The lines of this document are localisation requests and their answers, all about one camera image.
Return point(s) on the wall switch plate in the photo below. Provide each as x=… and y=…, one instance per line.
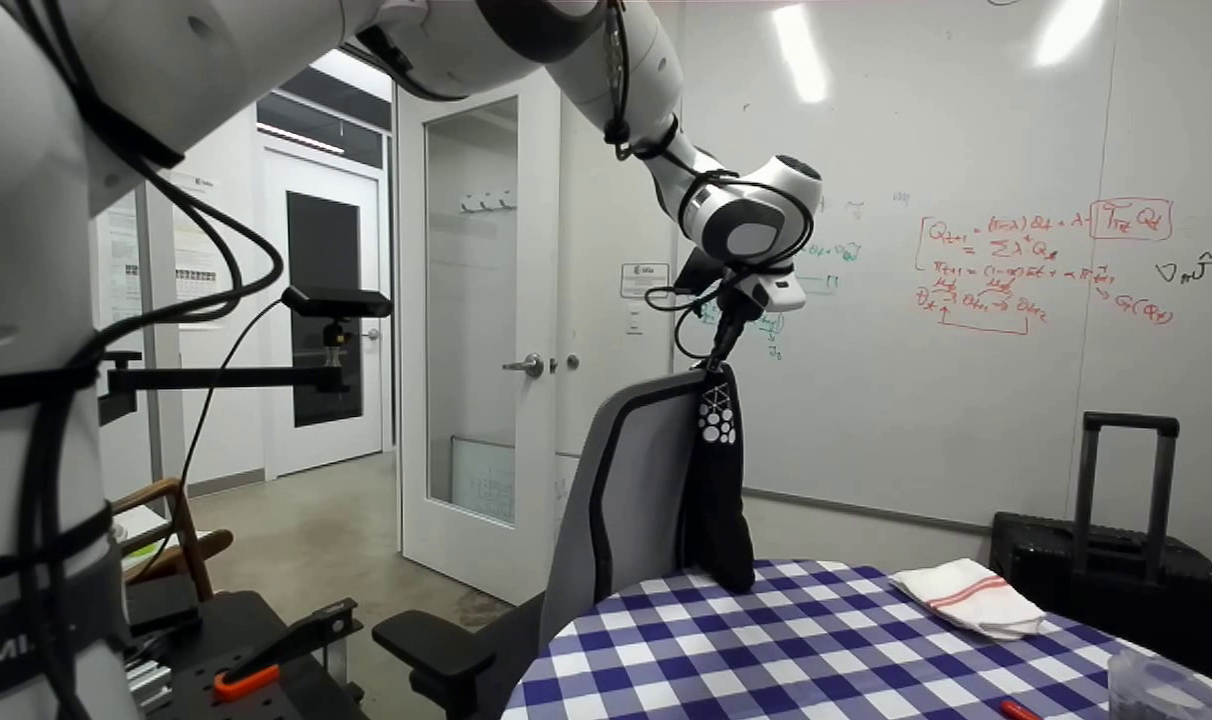
x=634, y=320

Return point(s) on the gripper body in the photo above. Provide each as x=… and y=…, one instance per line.
x=739, y=312

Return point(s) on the black suitcase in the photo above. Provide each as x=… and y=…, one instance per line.
x=1106, y=580

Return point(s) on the white wall sign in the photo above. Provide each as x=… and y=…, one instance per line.
x=645, y=280

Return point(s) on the clear plastic container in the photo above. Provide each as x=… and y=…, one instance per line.
x=1156, y=690

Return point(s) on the paper notice on wall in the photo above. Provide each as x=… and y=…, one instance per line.
x=198, y=260

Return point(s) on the white door with glass pane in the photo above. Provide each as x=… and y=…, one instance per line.
x=541, y=300

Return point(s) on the white door with dark pane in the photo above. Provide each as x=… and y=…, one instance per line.
x=323, y=300

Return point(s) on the grey office chair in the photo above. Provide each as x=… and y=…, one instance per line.
x=636, y=470

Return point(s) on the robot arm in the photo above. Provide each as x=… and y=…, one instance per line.
x=56, y=220

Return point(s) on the whiteboard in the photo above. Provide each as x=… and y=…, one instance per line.
x=966, y=150

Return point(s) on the wooden chair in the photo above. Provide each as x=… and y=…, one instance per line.
x=181, y=540

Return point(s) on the blue white checked tablecloth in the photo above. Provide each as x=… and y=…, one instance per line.
x=796, y=660

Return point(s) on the camera on mount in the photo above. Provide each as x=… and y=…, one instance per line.
x=336, y=302

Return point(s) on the white towel with red stripe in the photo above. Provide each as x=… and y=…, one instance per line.
x=971, y=600

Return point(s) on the red marker pen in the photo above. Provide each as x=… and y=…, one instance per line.
x=1018, y=711

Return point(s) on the black shirt with white print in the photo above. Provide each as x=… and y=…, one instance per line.
x=718, y=480

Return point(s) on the black clamp with orange grip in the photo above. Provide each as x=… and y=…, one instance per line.
x=286, y=650

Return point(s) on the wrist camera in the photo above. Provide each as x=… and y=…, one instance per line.
x=698, y=272

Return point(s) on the row of coat hooks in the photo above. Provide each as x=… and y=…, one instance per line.
x=486, y=202

